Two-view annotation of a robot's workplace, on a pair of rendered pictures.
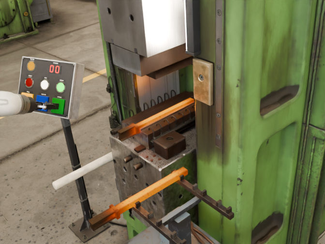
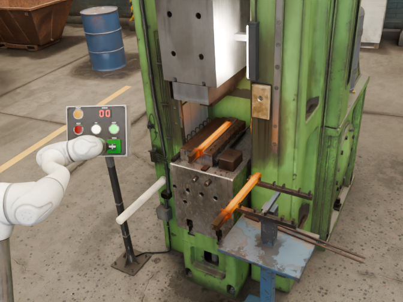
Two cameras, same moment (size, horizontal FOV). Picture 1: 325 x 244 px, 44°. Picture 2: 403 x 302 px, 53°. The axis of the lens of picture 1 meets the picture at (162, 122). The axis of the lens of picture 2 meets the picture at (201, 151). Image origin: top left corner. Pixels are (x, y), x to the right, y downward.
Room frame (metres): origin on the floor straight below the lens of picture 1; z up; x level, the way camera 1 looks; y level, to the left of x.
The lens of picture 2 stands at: (-0.19, 0.71, 2.06)
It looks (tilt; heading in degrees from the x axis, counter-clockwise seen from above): 31 degrees down; 340
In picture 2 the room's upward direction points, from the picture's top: 4 degrees counter-clockwise
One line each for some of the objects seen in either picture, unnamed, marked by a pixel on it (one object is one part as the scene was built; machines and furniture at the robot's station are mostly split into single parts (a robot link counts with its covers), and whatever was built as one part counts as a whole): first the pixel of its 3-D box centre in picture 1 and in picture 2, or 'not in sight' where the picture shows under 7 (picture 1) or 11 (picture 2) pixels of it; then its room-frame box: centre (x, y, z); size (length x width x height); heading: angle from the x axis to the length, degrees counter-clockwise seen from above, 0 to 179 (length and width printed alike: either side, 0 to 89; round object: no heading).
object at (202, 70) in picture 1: (202, 82); (261, 101); (1.37, -0.17, 1.27); 0.09 x 0.02 x 0.17; 38
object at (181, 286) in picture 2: not in sight; (202, 286); (1.51, 0.17, 0.01); 0.58 x 0.39 x 0.01; 38
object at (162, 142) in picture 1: (170, 144); (231, 159); (1.43, -0.03, 0.95); 0.12 x 0.08 x 0.06; 128
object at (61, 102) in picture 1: (58, 106); (114, 146); (1.77, 0.51, 1.01); 0.07 x 0.05 x 0.07; 63
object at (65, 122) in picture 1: (74, 161); (118, 200); (1.92, 0.54, 0.54); 0.04 x 0.04 x 1.08; 38
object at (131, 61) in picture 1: (163, 45); (210, 78); (1.67, -0.03, 1.32); 0.42 x 0.20 x 0.10; 128
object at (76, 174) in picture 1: (89, 167); (142, 199); (1.75, 0.42, 0.62); 0.44 x 0.05 x 0.05; 128
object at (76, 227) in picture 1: (88, 221); (129, 256); (1.92, 0.54, 0.05); 0.22 x 0.22 x 0.09; 38
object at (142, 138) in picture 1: (168, 115); (214, 138); (1.67, -0.03, 0.96); 0.42 x 0.20 x 0.09; 128
